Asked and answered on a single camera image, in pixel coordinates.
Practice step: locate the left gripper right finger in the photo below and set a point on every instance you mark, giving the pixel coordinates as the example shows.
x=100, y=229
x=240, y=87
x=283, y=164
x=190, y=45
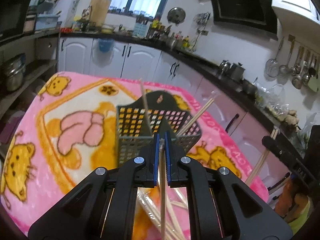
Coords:
x=220, y=205

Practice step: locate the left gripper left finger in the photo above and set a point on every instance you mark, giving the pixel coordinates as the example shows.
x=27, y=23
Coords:
x=101, y=206

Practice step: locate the chopsticks long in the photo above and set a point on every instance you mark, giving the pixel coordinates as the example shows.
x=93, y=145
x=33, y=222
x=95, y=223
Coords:
x=167, y=224

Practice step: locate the chopsticks crossing diagonal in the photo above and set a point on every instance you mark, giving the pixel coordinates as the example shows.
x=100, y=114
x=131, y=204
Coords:
x=256, y=170

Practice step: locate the yellow green sleeve forearm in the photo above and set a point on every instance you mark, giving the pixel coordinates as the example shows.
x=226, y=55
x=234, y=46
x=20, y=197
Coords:
x=301, y=217

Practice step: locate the person right hand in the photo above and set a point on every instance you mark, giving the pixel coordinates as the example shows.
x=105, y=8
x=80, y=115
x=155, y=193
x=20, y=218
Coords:
x=292, y=202

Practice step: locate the plastic bag of vegetables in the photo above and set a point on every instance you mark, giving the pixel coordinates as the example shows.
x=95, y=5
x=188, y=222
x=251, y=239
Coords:
x=272, y=99

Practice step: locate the pink cartoon blanket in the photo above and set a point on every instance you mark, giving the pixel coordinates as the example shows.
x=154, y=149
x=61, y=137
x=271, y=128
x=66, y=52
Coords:
x=70, y=129

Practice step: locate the dark green utensil caddy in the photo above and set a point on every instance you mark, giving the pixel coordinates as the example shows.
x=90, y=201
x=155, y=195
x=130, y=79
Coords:
x=134, y=132

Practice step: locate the steel kettle pot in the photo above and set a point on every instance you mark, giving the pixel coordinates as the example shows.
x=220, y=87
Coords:
x=236, y=72

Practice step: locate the small steel teapot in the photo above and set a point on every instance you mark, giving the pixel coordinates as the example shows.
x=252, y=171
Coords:
x=224, y=67

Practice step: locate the blue bag on cabinet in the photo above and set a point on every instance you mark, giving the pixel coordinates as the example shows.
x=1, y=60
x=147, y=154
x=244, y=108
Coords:
x=105, y=45

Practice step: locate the stacked steel pots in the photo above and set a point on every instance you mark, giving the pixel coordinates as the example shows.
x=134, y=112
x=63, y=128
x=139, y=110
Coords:
x=13, y=71

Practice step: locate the black range hood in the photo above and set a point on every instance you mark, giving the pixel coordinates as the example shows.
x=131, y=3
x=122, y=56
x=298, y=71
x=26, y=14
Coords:
x=256, y=14

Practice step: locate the blue knife block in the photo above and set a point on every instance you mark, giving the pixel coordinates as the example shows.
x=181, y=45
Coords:
x=140, y=30

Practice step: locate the hanging steel pot lid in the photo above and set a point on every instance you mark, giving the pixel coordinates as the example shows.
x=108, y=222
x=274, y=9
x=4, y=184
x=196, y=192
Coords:
x=176, y=15

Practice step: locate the light blue storage box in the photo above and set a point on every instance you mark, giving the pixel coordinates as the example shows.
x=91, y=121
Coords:
x=46, y=21

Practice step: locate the wooden cutting board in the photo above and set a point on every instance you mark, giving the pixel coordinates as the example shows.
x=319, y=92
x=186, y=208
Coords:
x=99, y=9

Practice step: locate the black microwave oven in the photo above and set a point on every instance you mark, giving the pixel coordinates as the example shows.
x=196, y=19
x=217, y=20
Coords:
x=13, y=14

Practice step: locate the hanging wire skimmer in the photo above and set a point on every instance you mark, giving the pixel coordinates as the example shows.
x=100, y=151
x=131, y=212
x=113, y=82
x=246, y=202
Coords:
x=271, y=66

